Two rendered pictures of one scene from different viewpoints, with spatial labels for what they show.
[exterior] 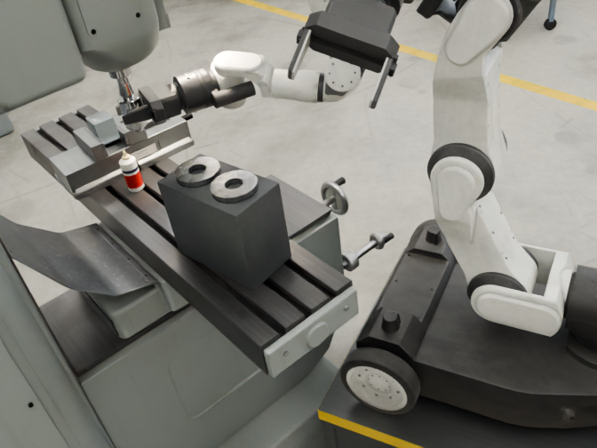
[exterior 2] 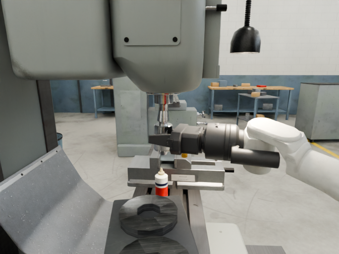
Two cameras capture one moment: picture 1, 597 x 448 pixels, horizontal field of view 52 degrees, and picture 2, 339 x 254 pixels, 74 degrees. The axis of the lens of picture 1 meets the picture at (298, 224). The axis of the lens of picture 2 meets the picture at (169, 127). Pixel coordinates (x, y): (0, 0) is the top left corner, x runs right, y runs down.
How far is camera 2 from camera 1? 0.92 m
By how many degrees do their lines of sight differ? 41
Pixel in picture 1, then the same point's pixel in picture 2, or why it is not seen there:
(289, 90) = (323, 179)
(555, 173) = not seen: outside the picture
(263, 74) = (295, 148)
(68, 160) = (140, 160)
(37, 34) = (67, 17)
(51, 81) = (67, 65)
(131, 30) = (164, 53)
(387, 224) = not seen: outside the picture
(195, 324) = not seen: outside the picture
